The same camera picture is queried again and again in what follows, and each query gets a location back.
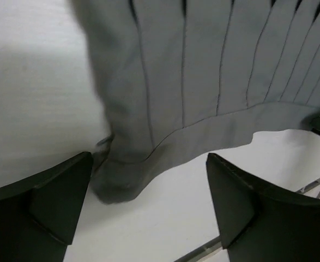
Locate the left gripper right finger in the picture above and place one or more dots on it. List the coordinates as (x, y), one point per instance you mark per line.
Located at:
(259, 221)

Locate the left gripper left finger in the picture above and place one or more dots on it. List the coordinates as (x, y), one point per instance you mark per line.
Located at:
(39, 214)

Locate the grey pleated skirt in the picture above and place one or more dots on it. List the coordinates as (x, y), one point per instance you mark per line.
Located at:
(182, 78)

